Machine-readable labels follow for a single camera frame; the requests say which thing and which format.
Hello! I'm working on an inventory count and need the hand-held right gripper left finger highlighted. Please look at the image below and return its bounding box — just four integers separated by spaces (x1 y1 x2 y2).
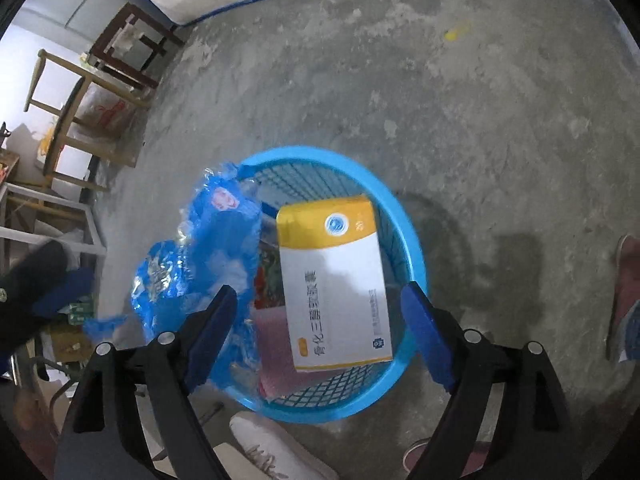
55 284 238 480

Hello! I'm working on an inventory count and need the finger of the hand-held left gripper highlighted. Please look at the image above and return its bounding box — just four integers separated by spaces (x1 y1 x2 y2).
35 267 96 322

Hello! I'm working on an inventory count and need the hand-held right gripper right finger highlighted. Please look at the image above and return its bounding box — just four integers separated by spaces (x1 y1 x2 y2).
400 281 576 480

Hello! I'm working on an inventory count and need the pink sponge pad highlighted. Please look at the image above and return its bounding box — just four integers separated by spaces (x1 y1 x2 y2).
250 307 301 401

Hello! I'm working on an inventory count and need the red snack bag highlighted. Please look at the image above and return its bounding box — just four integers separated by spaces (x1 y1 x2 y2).
254 247 286 311

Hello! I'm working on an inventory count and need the blue plastic wrapper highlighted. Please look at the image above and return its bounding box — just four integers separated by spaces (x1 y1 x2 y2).
82 161 263 401

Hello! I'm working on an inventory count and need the yellow white medicine box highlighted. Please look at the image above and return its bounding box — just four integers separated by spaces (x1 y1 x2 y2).
276 195 393 373

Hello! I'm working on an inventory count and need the blue plastic waste basket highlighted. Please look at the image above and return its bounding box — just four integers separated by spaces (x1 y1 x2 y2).
220 146 428 423

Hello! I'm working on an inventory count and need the grey side table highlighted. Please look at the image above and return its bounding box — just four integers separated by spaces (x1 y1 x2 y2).
0 180 108 271

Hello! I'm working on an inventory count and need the person's white shoe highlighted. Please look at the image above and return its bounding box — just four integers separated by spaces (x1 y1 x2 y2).
229 411 341 480

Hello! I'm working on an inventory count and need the yellow orange plastic bag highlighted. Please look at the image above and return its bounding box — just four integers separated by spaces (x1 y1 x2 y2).
35 120 61 161

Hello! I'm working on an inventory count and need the white bag with red print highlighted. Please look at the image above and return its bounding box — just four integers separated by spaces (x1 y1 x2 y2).
80 85 138 141

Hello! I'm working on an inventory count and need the wooden chair with black seat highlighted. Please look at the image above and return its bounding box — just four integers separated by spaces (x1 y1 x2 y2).
24 49 153 193

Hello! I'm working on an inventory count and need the dark wooden stool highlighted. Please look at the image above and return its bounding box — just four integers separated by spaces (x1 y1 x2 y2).
87 2 185 101

